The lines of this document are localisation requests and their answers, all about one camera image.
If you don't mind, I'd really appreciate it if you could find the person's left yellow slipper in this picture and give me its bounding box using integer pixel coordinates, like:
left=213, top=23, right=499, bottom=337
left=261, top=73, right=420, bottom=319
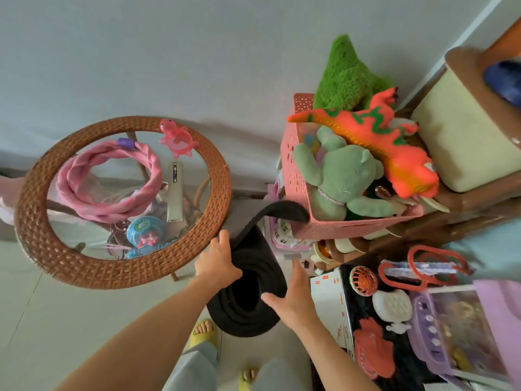
left=188, top=319, right=219, bottom=350

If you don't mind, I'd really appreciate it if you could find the purple claw machine toy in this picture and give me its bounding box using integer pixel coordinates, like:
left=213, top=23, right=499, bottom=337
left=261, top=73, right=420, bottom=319
left=408, top=279, right=521, bottom=391

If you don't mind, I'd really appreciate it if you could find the white remote control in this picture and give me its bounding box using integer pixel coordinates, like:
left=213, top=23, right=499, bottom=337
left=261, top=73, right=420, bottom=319
left=166, top=161, right=185, bottom=223

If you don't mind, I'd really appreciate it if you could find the black yoga mat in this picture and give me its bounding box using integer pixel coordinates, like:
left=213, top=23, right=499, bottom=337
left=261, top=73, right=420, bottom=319
left=206, top=200, right=310, bottom=339

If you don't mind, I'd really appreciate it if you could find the black white TV cabinet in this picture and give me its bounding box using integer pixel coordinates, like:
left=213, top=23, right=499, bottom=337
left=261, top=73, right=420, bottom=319
left=310, top=262, right=521, bottom=391

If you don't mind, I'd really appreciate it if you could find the bright green plush dinosaur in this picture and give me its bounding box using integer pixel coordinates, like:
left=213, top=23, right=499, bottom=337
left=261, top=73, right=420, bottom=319
left=312, top=34, right=395, bottom=113

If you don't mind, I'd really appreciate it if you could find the pink perforated basket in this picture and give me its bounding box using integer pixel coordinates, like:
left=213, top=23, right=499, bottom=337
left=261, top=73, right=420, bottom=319
left=279, top=92, right=427, bottom=242

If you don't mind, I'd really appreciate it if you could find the round rattan glass table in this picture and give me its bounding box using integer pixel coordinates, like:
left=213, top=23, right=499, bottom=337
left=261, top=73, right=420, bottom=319
left=14, top=115, right=233, bottom=291

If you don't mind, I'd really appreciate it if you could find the person's left hand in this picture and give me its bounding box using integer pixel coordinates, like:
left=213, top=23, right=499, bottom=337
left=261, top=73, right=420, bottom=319
left=193, top=230, right=244, bottom=291

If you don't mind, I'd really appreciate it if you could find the cream storage box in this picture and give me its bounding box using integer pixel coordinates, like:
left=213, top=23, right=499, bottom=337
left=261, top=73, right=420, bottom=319
left=410, top=68, right=521, bottom=194

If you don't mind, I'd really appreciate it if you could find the orange plastic dinosaur toy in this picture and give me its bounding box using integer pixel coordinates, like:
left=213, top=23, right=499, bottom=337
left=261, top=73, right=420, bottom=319
left=286, top=86, right=440, bottom=200

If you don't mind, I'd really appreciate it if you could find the person's left forearm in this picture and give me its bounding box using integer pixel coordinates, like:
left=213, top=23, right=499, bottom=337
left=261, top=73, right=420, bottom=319
left=54, top=275, right=217, bottom=391

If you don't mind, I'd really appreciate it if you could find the pink hula hoop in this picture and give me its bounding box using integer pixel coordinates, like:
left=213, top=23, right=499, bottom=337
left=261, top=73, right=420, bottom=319
left=56, top=137, right=164, bottom=225

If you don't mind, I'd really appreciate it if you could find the pink turtle toy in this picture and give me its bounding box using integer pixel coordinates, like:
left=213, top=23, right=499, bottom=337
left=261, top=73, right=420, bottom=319
left=158, top=118, right=201, bottom=159

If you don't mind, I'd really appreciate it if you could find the person's right forearm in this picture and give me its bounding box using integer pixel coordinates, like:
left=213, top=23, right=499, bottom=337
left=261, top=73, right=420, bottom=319
left=292, top=316, right=382, bottom=391

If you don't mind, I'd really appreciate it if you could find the pale green plush rabbit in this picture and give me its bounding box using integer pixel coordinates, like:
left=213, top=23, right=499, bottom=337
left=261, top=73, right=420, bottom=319
left=291, top=124, right=403, bottom=223

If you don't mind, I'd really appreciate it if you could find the colourful ball ramp tower toy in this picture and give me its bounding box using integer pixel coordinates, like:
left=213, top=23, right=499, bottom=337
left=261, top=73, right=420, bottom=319
left=483, top=58, right=521, bottom=109

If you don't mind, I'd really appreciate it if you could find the person's right hand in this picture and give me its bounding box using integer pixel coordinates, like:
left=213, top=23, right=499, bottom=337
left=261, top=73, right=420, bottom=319
left=259, top=258, right=323, bottom=333

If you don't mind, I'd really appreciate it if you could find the person's left leg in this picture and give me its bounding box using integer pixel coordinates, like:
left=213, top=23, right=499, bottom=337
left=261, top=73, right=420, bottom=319
left=162, top=342, right=221, bottom=391

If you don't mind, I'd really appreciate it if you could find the orange vertical post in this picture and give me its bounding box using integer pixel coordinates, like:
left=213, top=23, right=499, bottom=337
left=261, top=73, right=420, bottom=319
left=484, top=17, right=521, bottom=58

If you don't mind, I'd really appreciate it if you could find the brown wooden shelf rack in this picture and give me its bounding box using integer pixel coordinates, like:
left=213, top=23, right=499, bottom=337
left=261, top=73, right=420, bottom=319
left=309, top=46, right=521, bottom=274

